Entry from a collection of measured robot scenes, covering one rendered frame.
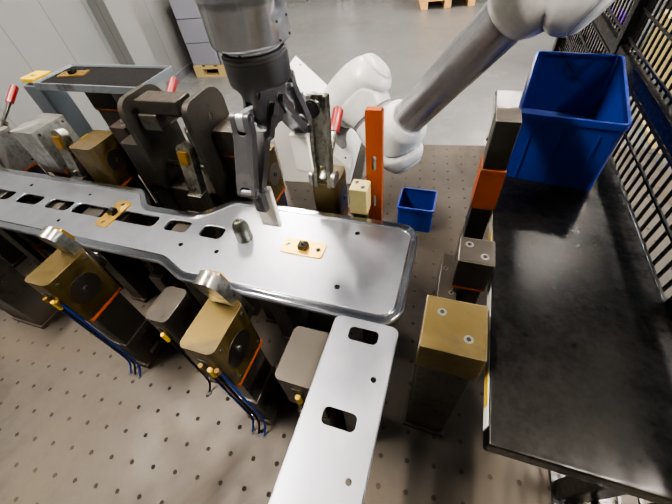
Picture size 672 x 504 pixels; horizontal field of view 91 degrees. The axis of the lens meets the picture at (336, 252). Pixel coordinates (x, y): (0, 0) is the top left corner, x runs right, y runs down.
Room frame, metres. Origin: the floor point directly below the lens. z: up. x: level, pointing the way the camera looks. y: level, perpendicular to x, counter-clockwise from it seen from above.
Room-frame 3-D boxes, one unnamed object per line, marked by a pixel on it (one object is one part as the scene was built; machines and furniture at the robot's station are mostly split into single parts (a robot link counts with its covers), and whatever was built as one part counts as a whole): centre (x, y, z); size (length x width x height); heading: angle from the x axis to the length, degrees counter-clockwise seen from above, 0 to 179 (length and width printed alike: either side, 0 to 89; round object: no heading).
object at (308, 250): (0.43, 0.06, 1.01); 0.08 x 0.04 x 0.01; 66
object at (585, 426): (0.44, -0.42, 1.01); 0.90 x 0.22 x 0.03; 156
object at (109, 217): (0.62, 0.49, 1.01); 0.08 x 0.04 x 0.01; 155
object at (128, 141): (0.83, 0.43, 0.89); 0.12 x 0.07 x 0.38; 156
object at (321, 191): (0.59, -0.01, 0.87); 0.10 x 0.07 x 0.35; 156
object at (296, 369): (0.21, 0.07, 0.84); 0.12 x 0.07 x 0.28; 156
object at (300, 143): (0.49, 0.03, 1.16); 0.03 x 0.01 x 0.07; 66
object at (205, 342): (0.25, 0.20, 0.87); 0.12 x 0.07 x 0.35; 156
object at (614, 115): (0.61, -0.49, 1.09); 0.30 x 0.17 x 0.13; 147
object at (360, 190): (0.51, -0.06, 0.88); 0.04 x 0.04 x 0.37; 66
